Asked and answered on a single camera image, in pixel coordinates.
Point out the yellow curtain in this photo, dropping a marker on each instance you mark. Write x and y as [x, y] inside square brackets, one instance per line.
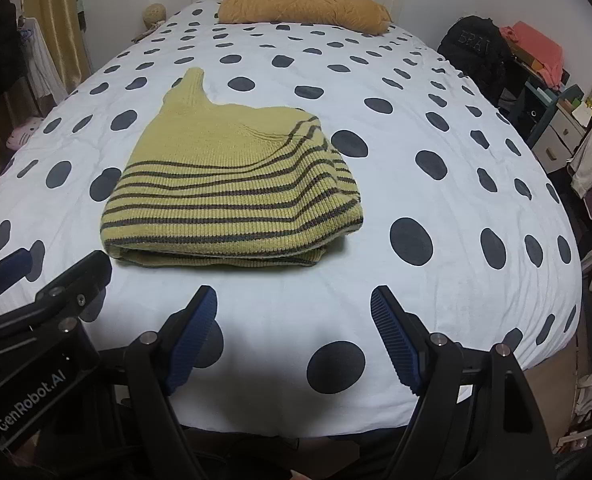
[56, 20]

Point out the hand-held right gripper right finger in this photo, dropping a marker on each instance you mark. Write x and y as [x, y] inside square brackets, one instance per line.
[396, 342]

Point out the white drawer cabinet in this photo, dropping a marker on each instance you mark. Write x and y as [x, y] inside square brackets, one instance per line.
[558, 135]

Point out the black backpack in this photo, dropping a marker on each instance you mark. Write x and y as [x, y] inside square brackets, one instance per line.
[476, 52]

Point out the teal side table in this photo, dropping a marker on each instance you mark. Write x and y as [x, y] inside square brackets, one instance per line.
[538, 102]

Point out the hanging white garment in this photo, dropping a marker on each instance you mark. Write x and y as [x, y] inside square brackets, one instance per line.
[41, 65]

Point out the white polka dot bedspread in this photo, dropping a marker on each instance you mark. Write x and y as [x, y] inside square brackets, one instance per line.
[426, 110]

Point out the pink cloth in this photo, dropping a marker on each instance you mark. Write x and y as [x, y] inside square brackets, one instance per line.
[538, 45]

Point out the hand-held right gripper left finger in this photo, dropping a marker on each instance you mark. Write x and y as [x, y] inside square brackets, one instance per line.
[192, 342]

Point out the yellow grey-striped knit sweater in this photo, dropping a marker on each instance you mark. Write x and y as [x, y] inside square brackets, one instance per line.
[226, 195]

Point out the mustard yellow pillow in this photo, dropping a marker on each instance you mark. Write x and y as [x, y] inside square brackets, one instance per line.
[301, 7]

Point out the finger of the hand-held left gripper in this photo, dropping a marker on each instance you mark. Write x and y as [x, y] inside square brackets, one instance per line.
[83, 272]
[11, 265]

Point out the pink plush slipper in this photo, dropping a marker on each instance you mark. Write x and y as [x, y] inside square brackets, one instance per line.
[23, 133]

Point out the round beige plush ball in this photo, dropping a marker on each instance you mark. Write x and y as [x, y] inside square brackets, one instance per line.
[154, 15]

